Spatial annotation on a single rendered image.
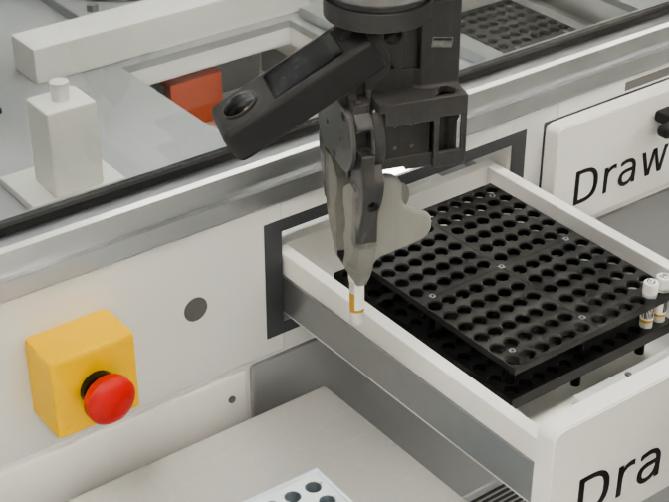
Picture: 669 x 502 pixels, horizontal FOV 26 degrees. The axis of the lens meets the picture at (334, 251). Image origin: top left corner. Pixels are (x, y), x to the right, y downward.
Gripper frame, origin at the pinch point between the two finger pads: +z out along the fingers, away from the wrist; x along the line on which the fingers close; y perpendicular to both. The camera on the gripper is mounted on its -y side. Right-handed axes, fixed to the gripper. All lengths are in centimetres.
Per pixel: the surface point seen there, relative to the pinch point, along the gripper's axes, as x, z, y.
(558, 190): 25.0, 12.5, 29.7
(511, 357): -2.7, 8.9, 12.0
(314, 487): 0.0, 19.8, -2.7
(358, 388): 19.7, 26.8, 7.9
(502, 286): 6.1, 8.7, 15.2
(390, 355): 3.5, 11.3, 4.8
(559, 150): 24.9, 8.1, 29.4
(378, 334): 5.1, 10.3, 4.4
